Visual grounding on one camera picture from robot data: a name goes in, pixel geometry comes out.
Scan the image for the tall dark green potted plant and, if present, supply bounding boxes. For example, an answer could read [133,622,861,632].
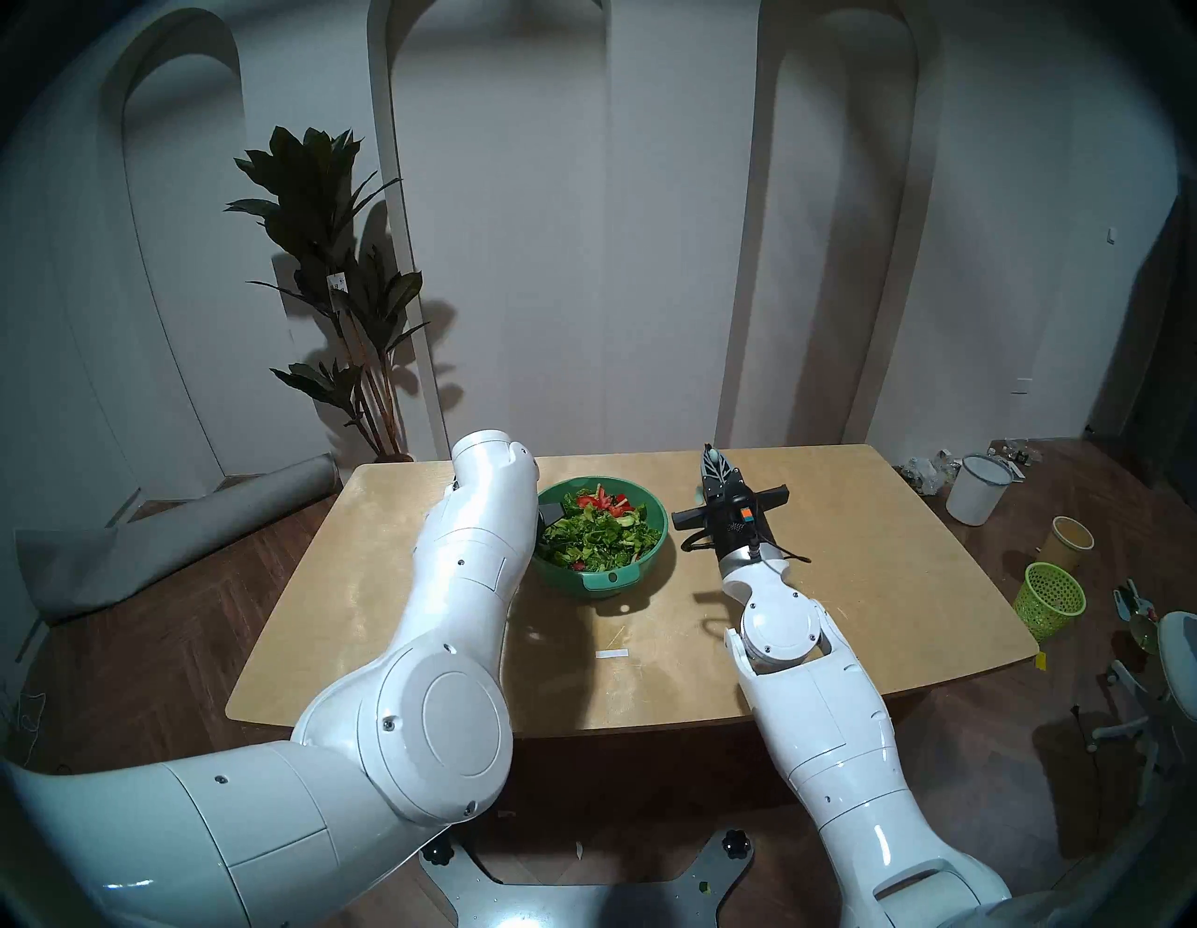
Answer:
[224,126,431,465]

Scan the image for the white bucket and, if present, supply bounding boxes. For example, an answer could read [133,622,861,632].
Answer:
[945,454,1016,527]

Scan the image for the grey metal robot base plate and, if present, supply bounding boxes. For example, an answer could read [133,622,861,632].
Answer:
[418,828,755,928]

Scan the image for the crumpled white trash pile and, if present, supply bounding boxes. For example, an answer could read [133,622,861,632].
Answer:
[896,449,962,495]

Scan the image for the white office chair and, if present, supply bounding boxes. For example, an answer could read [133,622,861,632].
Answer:
[1089,613,1197,805]

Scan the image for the tan paper cup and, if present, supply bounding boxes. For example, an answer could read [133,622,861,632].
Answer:
[1036,515,1095,572]

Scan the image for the green mesh basket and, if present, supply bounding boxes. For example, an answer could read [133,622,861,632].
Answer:
[1015,562,1088,643]

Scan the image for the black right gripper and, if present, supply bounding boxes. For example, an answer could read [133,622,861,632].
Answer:
[671,448,790,561]

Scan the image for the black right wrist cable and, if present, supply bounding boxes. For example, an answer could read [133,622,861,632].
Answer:
[748,524,813,565]

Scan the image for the chopped lettuce tomato cucumber salad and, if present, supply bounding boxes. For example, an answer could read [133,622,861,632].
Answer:
[541,485,663,572]

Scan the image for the green salad bowl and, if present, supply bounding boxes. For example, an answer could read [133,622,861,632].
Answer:
[533,475,671,600]

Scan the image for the green plastic tools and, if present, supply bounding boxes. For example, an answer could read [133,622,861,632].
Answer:
[1113,580,1161,654]

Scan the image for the rolled grey mat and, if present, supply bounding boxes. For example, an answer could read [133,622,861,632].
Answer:
[14,454,338,626]

